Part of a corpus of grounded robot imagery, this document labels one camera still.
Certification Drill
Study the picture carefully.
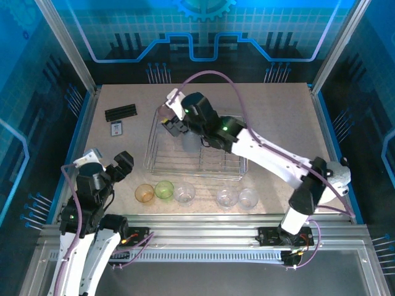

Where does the small white-label card case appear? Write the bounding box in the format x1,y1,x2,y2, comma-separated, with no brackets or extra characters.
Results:
110,120,125,137

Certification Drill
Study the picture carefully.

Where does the clear dimpled plastic cup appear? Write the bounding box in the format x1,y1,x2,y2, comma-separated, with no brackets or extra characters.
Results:
215,186,239,211
173,181,196,206
238,187,260,211

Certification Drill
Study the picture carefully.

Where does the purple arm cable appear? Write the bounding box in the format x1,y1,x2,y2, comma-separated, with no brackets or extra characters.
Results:
51,163,155,296
172,70,356,217

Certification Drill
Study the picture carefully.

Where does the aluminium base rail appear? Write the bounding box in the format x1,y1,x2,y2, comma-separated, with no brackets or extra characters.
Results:
36,212,371,252

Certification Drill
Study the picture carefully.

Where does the metal wire dish rack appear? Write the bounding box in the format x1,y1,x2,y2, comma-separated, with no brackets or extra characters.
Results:
143,105,249,183

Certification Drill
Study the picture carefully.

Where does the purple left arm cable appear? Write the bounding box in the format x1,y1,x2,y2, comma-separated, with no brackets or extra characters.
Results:
51,163,155,296

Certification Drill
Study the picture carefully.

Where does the black ridged bar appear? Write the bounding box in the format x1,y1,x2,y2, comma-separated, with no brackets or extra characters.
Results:
104,104,138,122

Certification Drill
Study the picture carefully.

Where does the slotted grey cable duct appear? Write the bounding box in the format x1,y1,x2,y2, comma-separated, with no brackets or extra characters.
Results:
49,251,285,263

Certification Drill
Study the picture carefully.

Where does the aluminium side rail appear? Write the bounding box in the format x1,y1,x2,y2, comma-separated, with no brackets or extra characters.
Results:
309,88,365,224
51,86,103,218

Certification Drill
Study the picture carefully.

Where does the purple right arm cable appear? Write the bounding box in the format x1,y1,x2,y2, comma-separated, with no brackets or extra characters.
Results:
172,70,356,217

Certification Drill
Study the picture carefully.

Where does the green plastic cup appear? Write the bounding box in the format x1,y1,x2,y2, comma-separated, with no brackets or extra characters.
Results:
154,180,175,202

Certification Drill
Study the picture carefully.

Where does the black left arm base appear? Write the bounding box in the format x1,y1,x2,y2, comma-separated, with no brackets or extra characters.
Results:
122,226,151,248

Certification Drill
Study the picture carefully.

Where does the pink plastic tumbler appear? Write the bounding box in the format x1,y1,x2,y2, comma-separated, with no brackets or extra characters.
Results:
156,104,174,121

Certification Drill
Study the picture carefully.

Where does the aluminium frame post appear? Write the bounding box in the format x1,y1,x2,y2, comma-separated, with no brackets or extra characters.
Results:
310,0,373,95
33,0,100,94

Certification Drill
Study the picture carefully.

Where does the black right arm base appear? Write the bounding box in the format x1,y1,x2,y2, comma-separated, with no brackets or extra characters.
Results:
257,226,314,248

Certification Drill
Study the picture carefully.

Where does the orange plastic cup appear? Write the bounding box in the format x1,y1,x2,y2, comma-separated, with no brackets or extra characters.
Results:
134,184,156,204

